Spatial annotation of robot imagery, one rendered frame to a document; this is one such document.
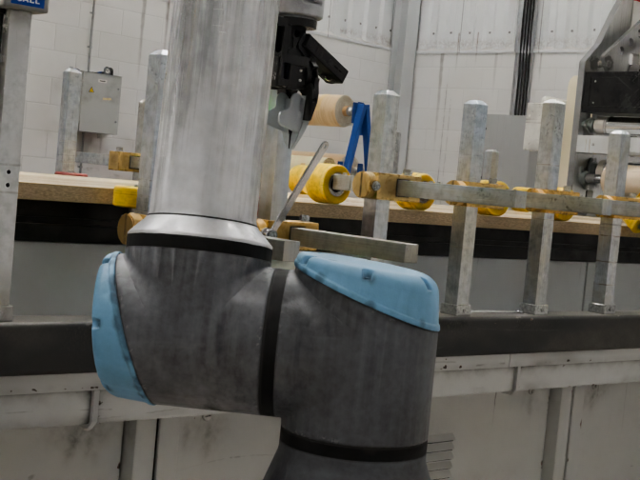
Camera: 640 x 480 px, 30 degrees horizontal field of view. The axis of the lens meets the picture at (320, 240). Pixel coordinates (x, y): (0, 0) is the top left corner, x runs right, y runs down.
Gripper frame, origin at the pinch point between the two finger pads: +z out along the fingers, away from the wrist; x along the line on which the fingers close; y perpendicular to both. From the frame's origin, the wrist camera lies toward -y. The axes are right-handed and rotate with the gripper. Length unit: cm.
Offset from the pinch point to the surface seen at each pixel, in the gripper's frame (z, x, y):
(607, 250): 16, -7, -101
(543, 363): 41, -8, -84
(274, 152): 2.0, -6.5, -1.3
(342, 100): -58, -538, -492
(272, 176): 6.1, -6.5, -1.3
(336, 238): 15.4, 6.5, -5.6
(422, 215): 11, -23, -56
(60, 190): 11.7, -22.4, 30.3
